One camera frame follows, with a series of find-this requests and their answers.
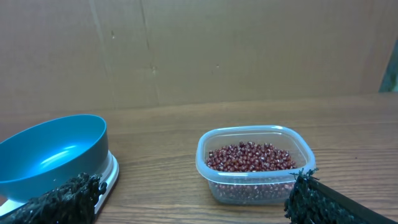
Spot clear plastic container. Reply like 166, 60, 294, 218
196, 125, 316, 205

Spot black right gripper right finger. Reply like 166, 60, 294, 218
284, 169, 397, 224

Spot red beans in container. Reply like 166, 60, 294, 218
205, 141, 297, 172

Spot white digital kitchen scale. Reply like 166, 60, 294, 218
1, 151, 119, 218

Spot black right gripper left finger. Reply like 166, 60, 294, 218
1, 172, 107, 224

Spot teal plastic bowl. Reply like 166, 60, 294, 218
1, 114, 108, 202

